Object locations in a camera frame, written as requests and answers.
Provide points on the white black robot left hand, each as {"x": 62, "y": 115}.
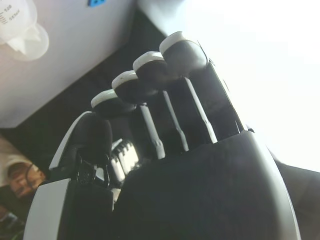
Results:
{"x": 200, "y": 190}

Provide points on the clear plastic measuring cup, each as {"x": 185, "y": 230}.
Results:
{"x": 22, "y": 37}

